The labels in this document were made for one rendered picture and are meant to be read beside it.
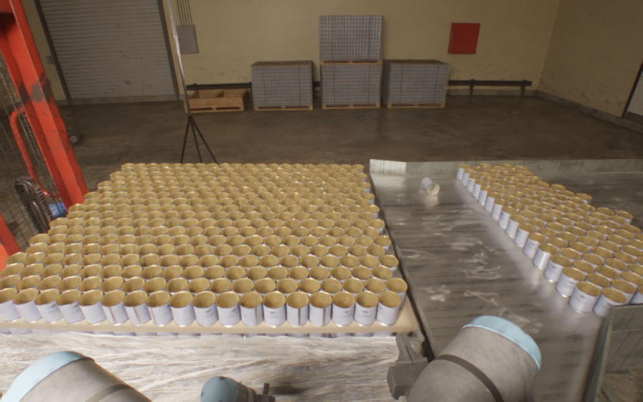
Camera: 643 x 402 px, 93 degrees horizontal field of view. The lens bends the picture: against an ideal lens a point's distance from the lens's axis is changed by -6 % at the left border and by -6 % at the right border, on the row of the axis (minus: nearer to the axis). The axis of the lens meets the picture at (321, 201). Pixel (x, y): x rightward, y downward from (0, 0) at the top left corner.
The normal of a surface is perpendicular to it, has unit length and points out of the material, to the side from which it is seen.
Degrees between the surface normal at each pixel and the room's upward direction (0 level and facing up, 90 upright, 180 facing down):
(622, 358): 90
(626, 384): 0
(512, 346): 21
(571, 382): 0
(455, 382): 15
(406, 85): 88
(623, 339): 90
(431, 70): 88
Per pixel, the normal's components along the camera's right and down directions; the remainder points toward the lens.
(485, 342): -0.11, -0.92
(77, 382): 0.10, -0.96
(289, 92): 0.07, 0.46
